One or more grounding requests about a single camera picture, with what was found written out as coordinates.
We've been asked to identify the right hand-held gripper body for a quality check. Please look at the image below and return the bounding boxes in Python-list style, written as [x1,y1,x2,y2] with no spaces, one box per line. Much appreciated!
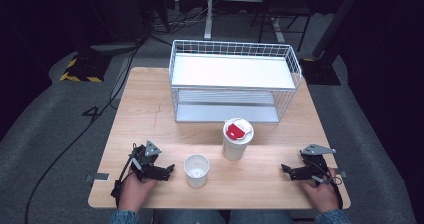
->
[297,143,337,185]

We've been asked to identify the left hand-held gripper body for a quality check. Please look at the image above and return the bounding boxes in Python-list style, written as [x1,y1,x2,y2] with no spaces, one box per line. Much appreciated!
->
[128,140,168,182]

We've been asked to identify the person's right hand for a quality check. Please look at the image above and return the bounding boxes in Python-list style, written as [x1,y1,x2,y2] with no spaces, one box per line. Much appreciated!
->
[299,167,340,214]

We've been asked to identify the person's left hand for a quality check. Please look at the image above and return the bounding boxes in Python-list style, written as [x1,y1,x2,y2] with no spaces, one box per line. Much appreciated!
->
[117,171,158,214]

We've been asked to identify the open white paper cup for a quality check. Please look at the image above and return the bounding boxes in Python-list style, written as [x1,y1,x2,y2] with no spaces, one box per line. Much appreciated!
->
[183,153,211,189]

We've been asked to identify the person's legs in jeans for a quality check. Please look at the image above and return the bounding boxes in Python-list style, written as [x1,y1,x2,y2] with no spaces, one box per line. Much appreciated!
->
[159,209,295,224]

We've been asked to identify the white cup with red lid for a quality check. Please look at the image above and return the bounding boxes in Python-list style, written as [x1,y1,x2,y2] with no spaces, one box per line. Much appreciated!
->
[222,117,255,162]

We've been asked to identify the black stand with slanted pole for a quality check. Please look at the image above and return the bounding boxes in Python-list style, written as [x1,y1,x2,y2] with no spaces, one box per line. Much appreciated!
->
[299,0,366,86]

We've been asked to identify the black yellow striped stand base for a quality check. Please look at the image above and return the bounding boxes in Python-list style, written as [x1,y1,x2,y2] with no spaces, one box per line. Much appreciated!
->
[59,52,113,84]

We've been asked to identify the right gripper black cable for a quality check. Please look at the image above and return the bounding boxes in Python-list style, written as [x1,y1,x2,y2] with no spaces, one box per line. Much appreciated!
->
[313,160,344,210]

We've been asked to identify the long black floor cable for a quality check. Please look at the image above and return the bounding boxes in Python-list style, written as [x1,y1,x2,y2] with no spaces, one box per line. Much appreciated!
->
[23,37,144,224]

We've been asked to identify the white wire shelf rack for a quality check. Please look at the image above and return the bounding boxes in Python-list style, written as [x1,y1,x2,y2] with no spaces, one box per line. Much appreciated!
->
[168,39,304,124]

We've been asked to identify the bundle of floor cables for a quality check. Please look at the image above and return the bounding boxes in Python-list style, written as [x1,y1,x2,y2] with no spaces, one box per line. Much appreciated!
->
[148,7,209,48]

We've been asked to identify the white metal desk frame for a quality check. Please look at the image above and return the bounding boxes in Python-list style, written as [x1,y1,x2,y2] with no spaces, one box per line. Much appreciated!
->
[203,0,286,44]

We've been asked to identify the black metal chair frame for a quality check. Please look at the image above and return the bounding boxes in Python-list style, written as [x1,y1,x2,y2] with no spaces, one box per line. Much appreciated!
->
[249,0,316,53]

